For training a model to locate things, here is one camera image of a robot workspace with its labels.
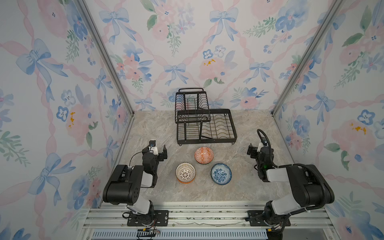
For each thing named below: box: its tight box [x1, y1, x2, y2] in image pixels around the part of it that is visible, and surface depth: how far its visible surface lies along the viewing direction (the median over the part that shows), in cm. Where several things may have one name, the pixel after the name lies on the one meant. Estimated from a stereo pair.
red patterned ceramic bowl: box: [194, 146, 215, 165], surface depth 94 cm
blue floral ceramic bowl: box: [210, 163, 233, 185], surface depth 86 cm
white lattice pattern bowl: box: [175, 162, 196, 183], surface depth 87 cm
